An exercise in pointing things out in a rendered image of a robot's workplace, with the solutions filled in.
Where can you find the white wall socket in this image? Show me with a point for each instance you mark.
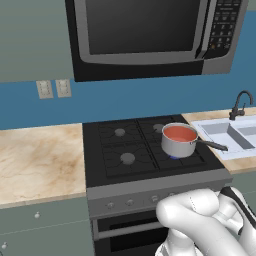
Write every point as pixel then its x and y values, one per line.
pixel 63 88
pixel 44 89

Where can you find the black and grey stove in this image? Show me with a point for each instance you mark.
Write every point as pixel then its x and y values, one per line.
pixel 133 180

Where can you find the black oven door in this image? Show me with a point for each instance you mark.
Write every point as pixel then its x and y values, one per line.
pixel 126 245

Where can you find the black tap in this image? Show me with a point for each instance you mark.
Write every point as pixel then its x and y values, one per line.
pixel 237 110

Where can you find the white cupboard door knob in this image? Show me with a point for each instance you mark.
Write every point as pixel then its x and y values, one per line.
pixel 4 246

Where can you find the blue burner flame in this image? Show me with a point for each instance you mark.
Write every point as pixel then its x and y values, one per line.
pixel 173 157

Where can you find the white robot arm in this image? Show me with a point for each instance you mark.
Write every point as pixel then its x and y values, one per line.
pixel 186 213

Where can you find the black and silver microwave oven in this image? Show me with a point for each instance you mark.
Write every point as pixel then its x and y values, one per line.
pixel 133 71

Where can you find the grey stove knob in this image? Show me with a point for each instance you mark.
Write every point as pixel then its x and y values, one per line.
pixel 154 199
pixel 129 202
pixel 171 194
pixel 110 205

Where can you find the microwave oven door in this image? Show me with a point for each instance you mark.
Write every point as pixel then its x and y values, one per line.
pixel 143 30

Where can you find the grey-green drawer front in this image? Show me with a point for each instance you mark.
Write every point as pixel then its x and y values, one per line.
pixel 46 213

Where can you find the grey-green cupboard under sink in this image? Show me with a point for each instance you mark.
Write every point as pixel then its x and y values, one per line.
pixel 246 185

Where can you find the white drawer knob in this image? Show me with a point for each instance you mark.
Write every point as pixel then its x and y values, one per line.
pixel 37 215

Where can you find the white double sink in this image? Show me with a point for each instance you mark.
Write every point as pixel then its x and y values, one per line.
pixel 233 140

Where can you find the red marinara sauce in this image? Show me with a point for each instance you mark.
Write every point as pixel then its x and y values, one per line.
pixel 180 133

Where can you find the grey-green wall cupboard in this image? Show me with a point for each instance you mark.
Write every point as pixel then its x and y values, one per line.
pixel 33 36

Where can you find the grey-green cupboard door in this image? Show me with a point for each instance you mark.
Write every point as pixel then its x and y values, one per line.
pixel 50 241

